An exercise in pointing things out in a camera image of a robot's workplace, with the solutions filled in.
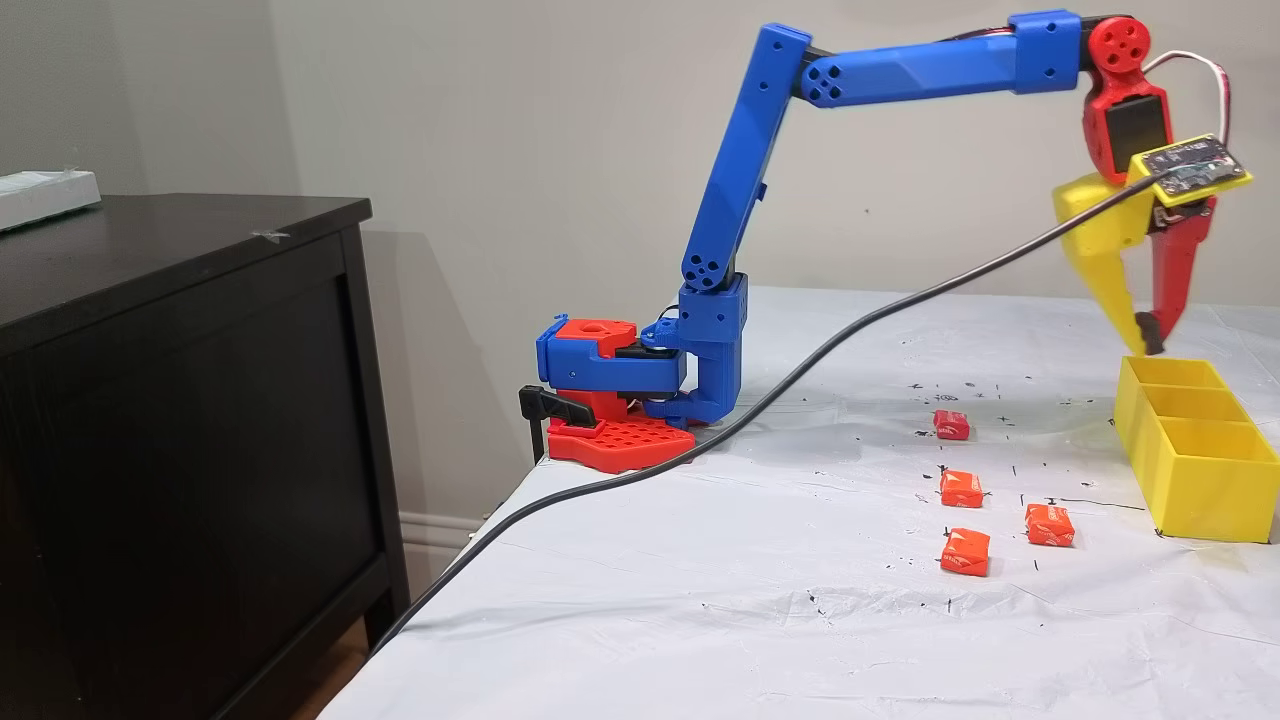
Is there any black wooden dresser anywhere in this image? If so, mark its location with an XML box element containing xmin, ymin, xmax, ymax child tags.
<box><xmin>0</xmin><ymin>193</ymin><xmax>413</xmax><ymax>720</ymax></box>

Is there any red white black servo wire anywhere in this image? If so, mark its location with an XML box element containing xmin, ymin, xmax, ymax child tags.
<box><xmin>1140</xmin><ymin>48</ymin><xmax>1233</xmax><ymax>149</ymax></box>

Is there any white baseboard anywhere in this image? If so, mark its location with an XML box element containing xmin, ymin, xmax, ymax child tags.
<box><xmin>398</xmin><ymin>510</ymin><xmax>486</xmax><ymax>606</ymax></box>

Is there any yellow three-compartment box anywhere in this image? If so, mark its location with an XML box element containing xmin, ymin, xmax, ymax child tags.
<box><xmin>1113</xmin><ymin>355</ymin><xmax>1280</xmax><ymax>544</ymax></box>

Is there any white flat box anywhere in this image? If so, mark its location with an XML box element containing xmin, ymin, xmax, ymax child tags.
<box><xmin>0</xmin><ymin>170</ymin><xmax>103</xmax><ymax>233</ymax></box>

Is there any white plastic table cover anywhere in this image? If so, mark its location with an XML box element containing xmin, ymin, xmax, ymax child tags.
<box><xmin>320</xmin><ymin>285</ymin><xmax>1280</xmax><ymax>720</ymax></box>

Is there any black table clamp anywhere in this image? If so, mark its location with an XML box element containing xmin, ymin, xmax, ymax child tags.
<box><xmin>518</xmin><ymin>385</ymin><xmax>591</xmax><ymax>466</ymax></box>

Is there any black camera cable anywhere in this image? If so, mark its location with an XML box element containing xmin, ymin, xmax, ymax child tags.
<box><xmin>368</xmin><ymin>172</ymin><xmax>1161</xmax><ymax>661</ymax></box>

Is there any camera circuit board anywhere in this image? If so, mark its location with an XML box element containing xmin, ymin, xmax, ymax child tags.
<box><xmin>1128</xmin><ymin>133</ymin><xmax>1253</xmax><ymax>209</ymax></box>

